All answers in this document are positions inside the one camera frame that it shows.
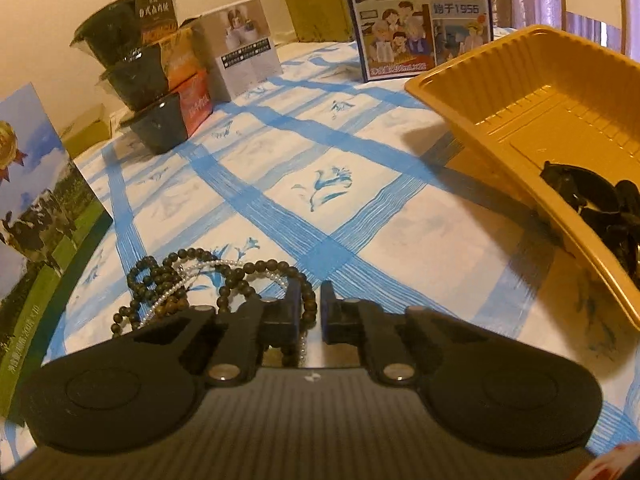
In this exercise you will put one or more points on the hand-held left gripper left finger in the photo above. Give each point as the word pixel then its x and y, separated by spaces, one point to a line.
pixel 295 315

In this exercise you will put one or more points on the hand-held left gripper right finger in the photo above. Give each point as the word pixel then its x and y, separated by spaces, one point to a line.
pixel 327 315

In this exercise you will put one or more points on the yellow plastic tray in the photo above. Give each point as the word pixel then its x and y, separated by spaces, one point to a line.
pixel 525 110

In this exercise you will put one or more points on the blue checked tablecloth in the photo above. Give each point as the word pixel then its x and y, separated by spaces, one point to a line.
pixel 350 195

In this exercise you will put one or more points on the black instant noodle bowl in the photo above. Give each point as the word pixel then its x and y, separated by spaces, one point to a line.
pixel 115 30
pixel 140 80
pixel 160 125

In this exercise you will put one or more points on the cow print milk carton box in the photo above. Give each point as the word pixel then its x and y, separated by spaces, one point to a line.
pixel 45 240

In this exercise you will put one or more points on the small white product box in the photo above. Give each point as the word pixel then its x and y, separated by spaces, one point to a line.
pixel 240 55

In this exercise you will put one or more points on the flat cardboard box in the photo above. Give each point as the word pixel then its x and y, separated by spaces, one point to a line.
pixel 87 132

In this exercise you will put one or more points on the blue illustrated milk box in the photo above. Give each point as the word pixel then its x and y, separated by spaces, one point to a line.
pixel 415 25

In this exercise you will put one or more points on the tall brown cardboard box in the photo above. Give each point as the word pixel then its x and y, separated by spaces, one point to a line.
pixel 315 0

